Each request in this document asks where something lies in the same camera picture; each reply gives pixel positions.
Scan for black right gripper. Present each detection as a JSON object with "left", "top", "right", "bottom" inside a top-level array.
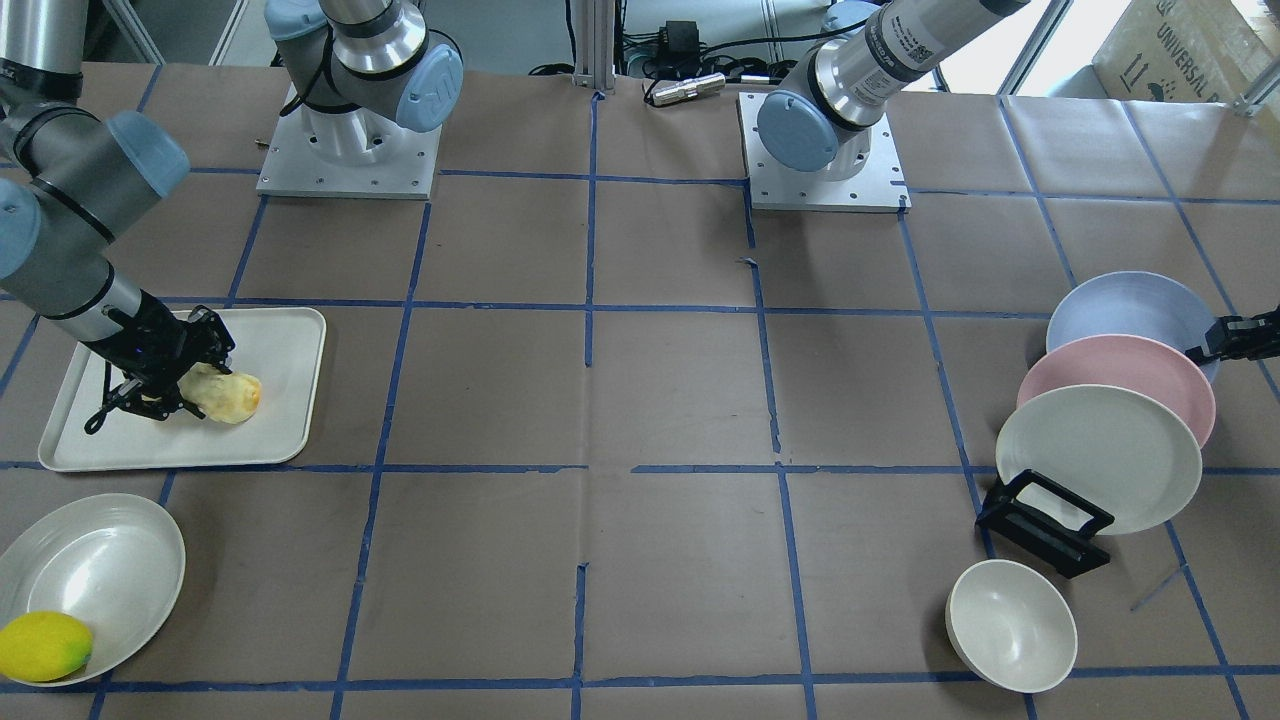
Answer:
[{"left": 84, "top": 306, "right": 236, "bottom": 436}]

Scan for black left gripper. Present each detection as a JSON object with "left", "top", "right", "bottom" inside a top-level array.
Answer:
[{"left": 1185, "top": 307, "right": 1279, "bottom": 363}]

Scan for blue plate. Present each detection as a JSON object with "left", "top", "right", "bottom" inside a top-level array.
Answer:
[{"left": 1044, "top": 272, "right": 1217, "bottom": 354}]

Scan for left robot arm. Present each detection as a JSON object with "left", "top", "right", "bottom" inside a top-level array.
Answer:
[{"left": 753, "top": 1, "right": 1277, "bottom": 316}]

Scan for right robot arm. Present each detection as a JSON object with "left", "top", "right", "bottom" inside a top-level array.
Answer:
[{"left": 3, "top": 1, "right": 463, "bottom": 434}]

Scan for pink plate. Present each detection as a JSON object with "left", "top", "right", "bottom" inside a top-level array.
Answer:
[{"left": 1015, "top": 334, "right": 1217, "bottom": 447}]

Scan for cream plate in rack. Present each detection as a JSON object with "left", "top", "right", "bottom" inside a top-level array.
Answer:
[{"left": 995, "top": 386, "right": 1203, "bottom": 536}]

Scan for white deep plate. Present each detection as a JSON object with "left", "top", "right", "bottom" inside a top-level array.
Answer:
[{"left": 1, "top": 493, "right": 186, "bottom": 689}]

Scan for black plate rack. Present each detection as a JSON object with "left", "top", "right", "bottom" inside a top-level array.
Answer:
[{"left": 975, "top": 469, "right": 1115, "bottom": 579}]

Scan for white rectangular tray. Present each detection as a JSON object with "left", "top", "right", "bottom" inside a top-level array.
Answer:
[{"left": 38, "top": 307, "right": 326, "bottom": 471}]

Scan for yellow lemon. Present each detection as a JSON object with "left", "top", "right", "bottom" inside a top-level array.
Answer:
[{"left": 1, "top": 611, "right": 93, "bottom": 683}]

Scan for cardboard box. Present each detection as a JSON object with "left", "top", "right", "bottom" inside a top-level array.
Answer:
[{"left": 1092, "top": 1, "right": 1279, "bottom": 102}]

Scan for cream bowl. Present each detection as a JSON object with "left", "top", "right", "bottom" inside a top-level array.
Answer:
[{"left": 943, "top": 559, "right": 1078, "bottom": 694}]

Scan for silver cylinder connector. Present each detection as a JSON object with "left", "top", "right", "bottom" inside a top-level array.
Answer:
[{"left": 646, "top": 72, "right": 727, "bottom": 108}]

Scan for black power adapter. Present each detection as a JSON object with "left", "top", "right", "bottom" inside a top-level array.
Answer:
[{"left": 655, "top": 20, "right": 701, "bottom": 72}]

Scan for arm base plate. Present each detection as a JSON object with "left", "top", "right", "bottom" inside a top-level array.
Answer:
[
  {"left": 739, "top": 92, "right": 913, "bottom": 213},
  {"left": 256, "top": 106, "right": 442, "bottom": 200}
]

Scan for aluminium frame post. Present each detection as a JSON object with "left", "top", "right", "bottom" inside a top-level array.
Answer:
[{"left": 570, "top": 0, "right": 621, "bottom": 96}]

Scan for black cables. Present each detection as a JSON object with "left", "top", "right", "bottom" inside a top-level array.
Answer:
[{"left": 529, "top": 0, "right": 861, "bottom": 83}]

